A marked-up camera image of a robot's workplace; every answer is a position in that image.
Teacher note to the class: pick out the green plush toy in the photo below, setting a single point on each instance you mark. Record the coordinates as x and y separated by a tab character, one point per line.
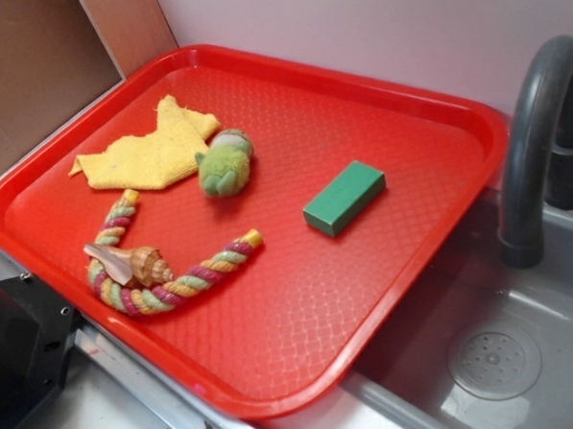
224	170

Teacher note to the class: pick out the brown cardboard panel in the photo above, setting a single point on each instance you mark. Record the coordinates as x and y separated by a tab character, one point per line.
59	56

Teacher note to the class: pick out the grey plastic sink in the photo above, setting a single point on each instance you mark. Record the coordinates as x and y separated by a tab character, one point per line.
475	344

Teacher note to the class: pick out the yellow cloth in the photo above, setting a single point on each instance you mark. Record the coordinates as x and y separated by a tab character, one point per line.
155	160

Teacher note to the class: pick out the multicolour twisted rope toy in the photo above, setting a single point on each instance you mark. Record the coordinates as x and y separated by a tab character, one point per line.
135	299

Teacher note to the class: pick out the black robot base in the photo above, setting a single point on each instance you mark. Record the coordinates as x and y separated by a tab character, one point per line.
36	333

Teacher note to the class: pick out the brown seashell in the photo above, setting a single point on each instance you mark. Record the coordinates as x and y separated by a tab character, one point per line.
144	265

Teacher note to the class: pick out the green rectangular block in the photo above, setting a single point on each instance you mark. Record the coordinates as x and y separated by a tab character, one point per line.
344	198

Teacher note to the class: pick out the grey toy faucet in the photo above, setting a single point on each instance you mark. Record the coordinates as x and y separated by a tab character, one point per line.
539	164

